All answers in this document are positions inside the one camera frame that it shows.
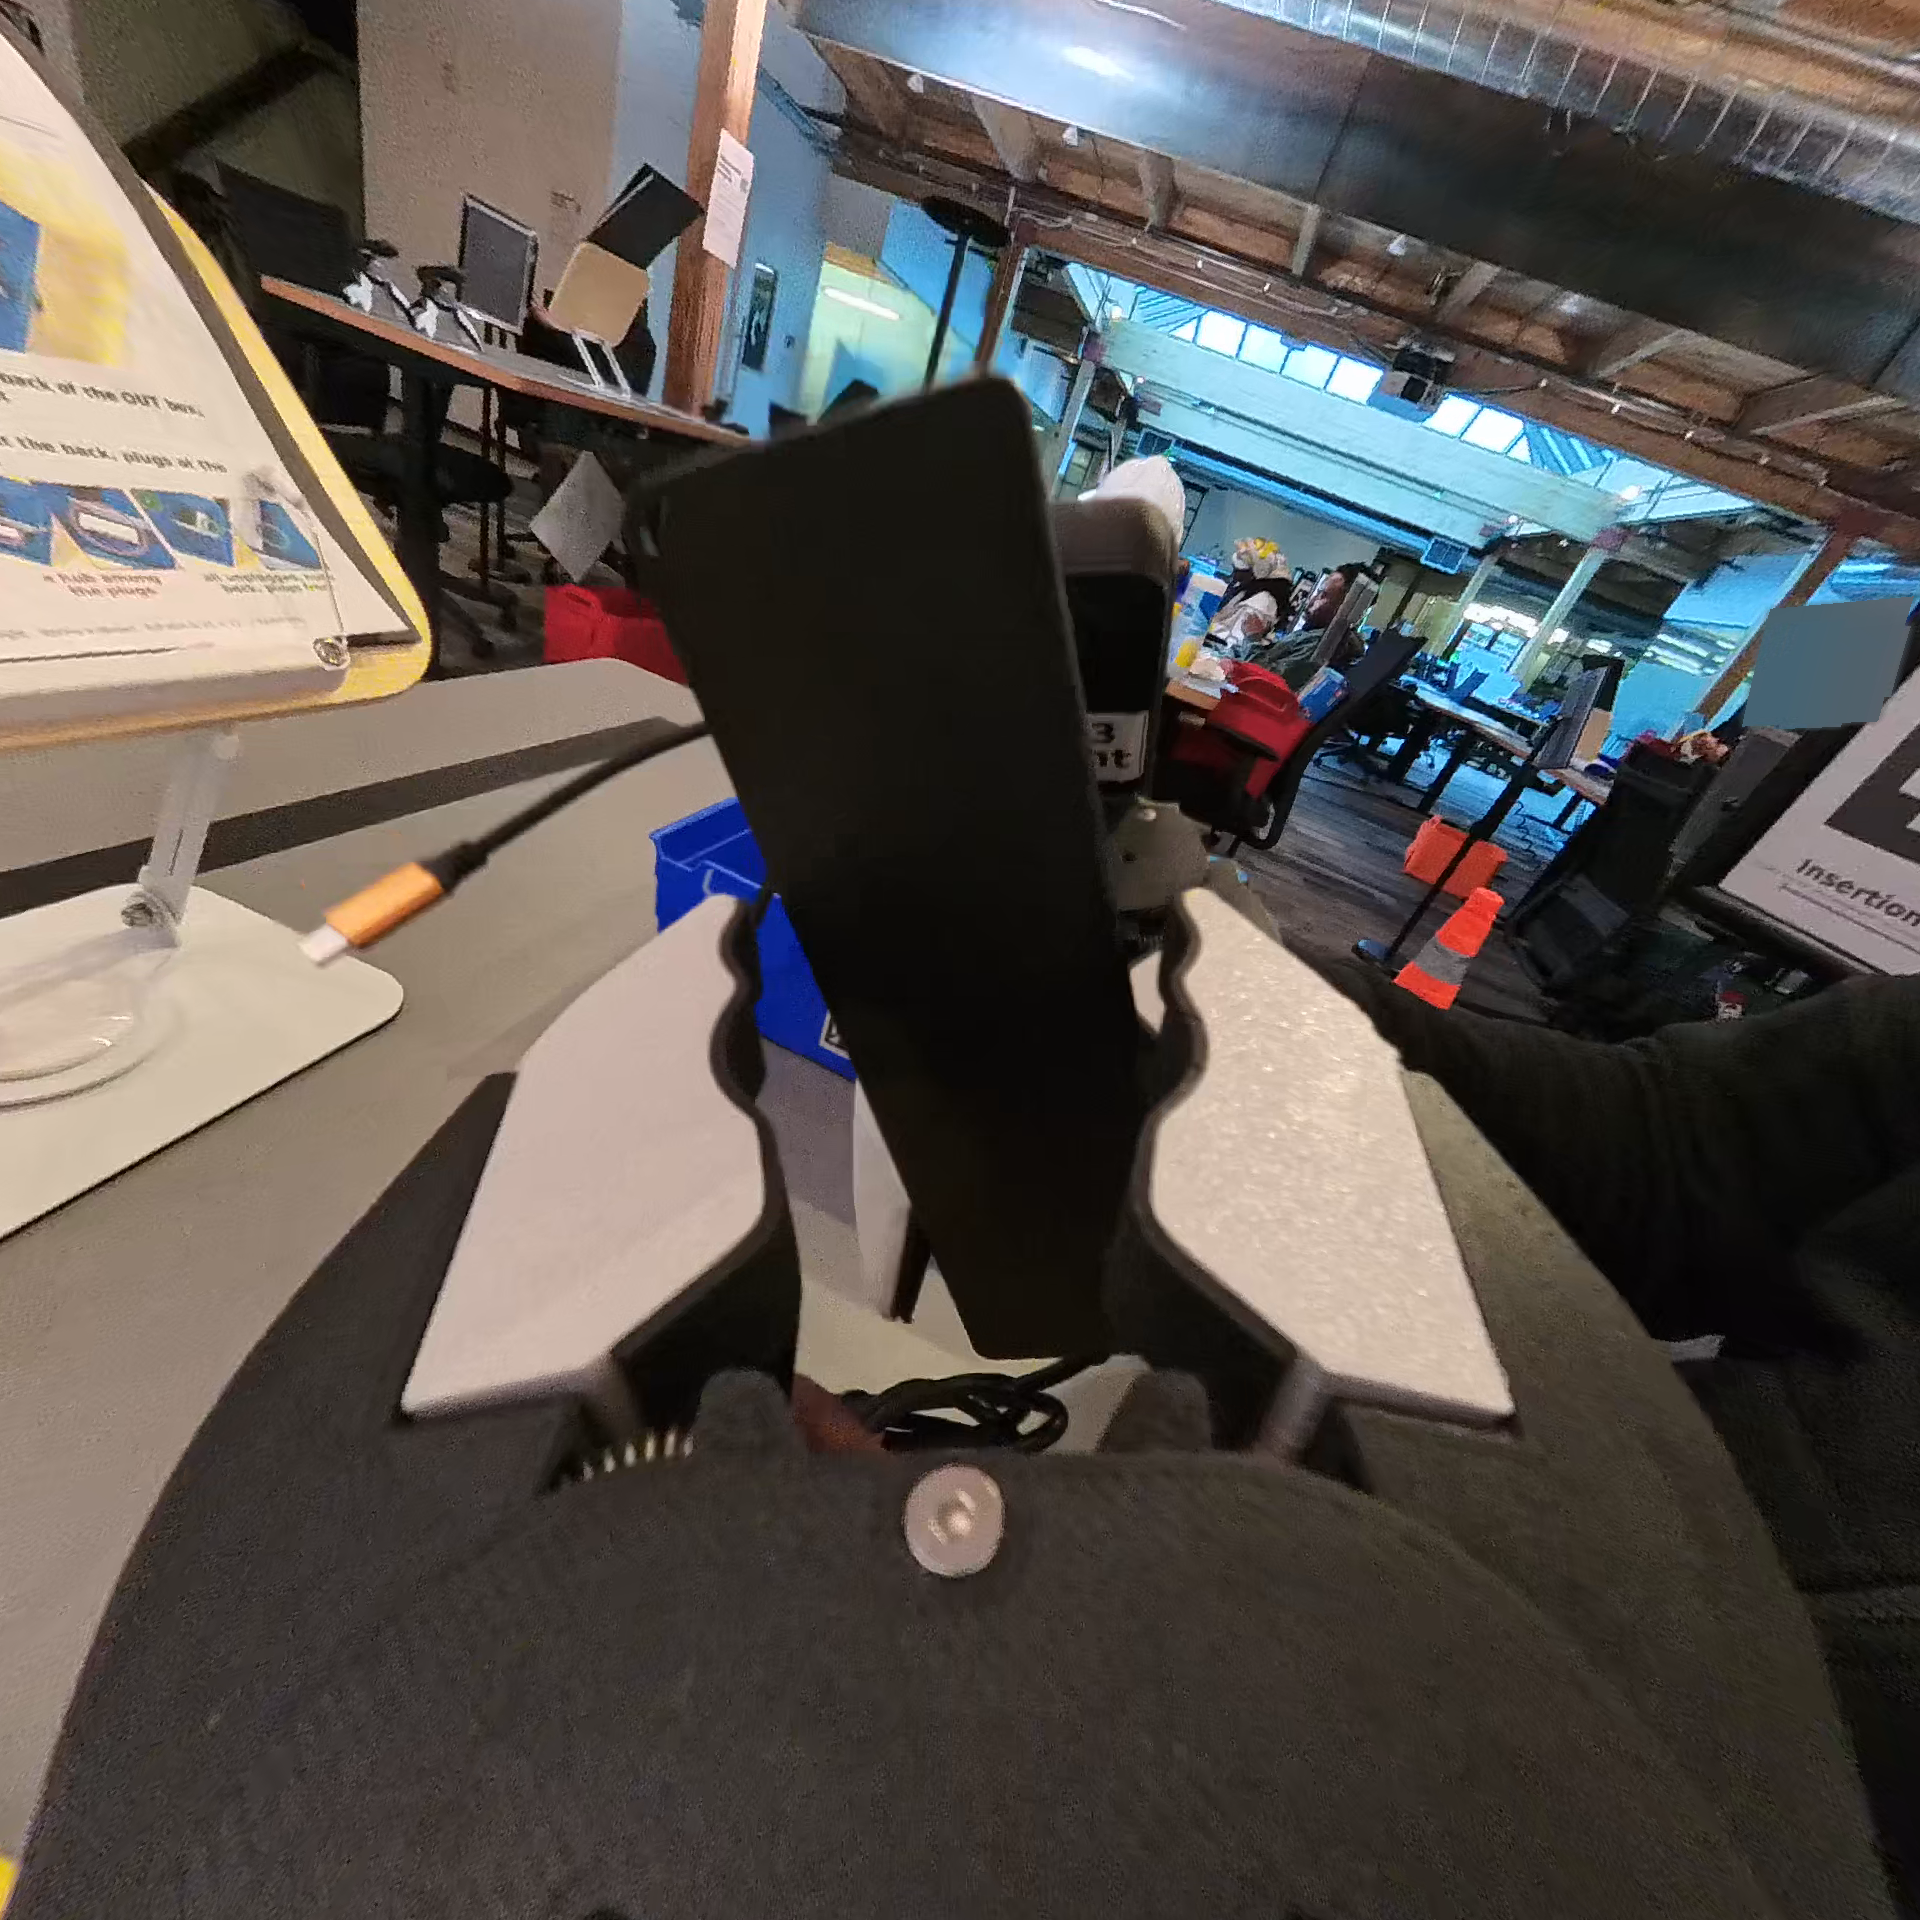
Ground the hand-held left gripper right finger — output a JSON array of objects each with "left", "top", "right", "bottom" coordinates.
[{"left": 1113, "top": 885, "right": 1519, "bottom": 1457}]

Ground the orange box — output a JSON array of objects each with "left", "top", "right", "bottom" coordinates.
[{"left": 1404, "top": 817, "right": 1512, "bottom": 901}]

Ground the wooden desk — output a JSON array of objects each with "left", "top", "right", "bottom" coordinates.
[{"left": 261, "top": 277, "right": 752, "bottom": 666}]

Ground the instruction sheet on clear stand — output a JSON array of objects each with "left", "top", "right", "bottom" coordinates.
[{"left": 0, "top": 0, "right": 436, "bottom": 1242}]

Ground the office chair with red jacket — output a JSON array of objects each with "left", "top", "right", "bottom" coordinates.
[{"left": 1168, "top": 656, "right": 1317, "bottom": 854}]

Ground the thick black orange-plug cable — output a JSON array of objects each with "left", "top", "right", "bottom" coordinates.
[{"left": 299, "top": 720, "right": 713, "bottom": 964}]

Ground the black office chair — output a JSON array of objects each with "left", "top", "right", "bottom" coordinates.
[{"left": 378, "top": 416, "right": 521, "bottom": 662}]

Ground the computer monitor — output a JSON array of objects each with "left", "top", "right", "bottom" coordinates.
[{"left": 455, "top": 192, "right": 539, "bottom": 336}]

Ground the person's right forearm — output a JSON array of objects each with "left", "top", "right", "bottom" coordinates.
[{"left": 1304, "top": 961, "right": 1920, "bottom": 1366}]

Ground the white black-print sign board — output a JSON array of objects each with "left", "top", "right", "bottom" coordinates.
[{"left": 1717, "top": 718, "right": 1920, "bottom": 981}]

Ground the blue plastic bin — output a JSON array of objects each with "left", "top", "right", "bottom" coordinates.
[{"left": 652, "top": 795, "right": 860, "bottom": 1086}]

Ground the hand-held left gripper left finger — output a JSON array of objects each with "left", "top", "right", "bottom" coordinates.
[{"left": 400, "top": 896, "right": 801, "bottom": 1450}]

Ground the orange striped traffic cone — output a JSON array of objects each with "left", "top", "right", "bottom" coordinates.
[{"left": 1393, "top": 886, "right": 1508, "bottom": 1010}]

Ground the red plastic bin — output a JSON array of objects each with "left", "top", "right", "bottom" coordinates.
[{"left": 543, "top": 584, "right": 689, "bottom": 686}]

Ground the black usb hub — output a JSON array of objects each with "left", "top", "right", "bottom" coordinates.
[{"left": 626, "top": 374, "right": 1146, "bottom": 1360}]

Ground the wooden post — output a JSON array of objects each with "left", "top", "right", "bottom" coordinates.
[{"left": 661, "top": 0, "right": 770, "bottom": 416}]

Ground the black hub cable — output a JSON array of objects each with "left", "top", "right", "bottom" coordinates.
[{"left": 853, "top": 1350, "right": 1115, "bottom": 1460}]

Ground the black floor lamp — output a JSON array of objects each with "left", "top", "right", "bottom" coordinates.
[{"left": 920, "top": 192, "right": 1018, "bottom": 396}]

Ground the pale wooden chair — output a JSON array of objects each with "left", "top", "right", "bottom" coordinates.
[{"left": 547, "top": 240, "right": 656, "bottom": 396}]

